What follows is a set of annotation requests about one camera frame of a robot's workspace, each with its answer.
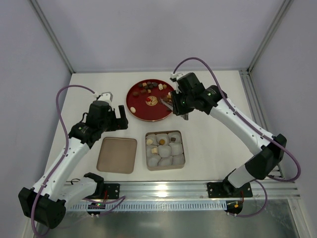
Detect aluminium front rail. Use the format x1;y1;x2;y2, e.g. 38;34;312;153
106;179;300;199

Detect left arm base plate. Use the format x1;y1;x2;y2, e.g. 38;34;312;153
102;183;120;200

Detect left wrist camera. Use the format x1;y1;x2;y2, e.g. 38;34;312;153
97;92;113;104

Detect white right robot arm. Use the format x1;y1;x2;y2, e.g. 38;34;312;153
170;72;287;196

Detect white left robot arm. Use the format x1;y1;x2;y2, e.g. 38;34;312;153
18;100;128;229

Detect aluminium frame post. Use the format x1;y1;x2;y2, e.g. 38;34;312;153
247;0;294;74
28;0;75;74

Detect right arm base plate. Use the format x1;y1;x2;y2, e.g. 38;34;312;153
207;181;253;198

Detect gold tin box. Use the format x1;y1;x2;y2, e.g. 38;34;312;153
145;130;186;171

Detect gold tin lid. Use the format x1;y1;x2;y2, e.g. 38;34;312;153
97;137;137;174

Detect round red lacquer tray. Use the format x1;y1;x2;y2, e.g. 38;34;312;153
126;79;174;122

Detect slotted cable duct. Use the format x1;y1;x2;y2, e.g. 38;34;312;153
69;200;227;212

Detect aluminium side rail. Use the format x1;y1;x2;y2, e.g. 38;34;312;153
239;69;284;179

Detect aluminium frame post right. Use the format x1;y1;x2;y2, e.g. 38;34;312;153
247;0;294;74

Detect metal serving tongs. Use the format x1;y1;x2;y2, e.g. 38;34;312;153
160;98;189;120

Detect aluminium frame post left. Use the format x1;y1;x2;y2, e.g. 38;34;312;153
28;0;75;74

